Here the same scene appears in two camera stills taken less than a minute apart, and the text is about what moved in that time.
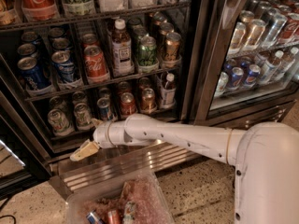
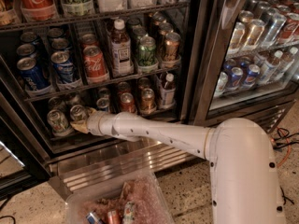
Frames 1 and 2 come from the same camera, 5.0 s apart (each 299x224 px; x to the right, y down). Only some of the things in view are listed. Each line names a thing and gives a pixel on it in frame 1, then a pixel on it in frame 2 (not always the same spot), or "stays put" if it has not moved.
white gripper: [100, 136] -> [93, 124]
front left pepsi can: [35, 77] stays put
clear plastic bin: [140, 200] stays put
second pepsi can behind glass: [251, 77] stays put
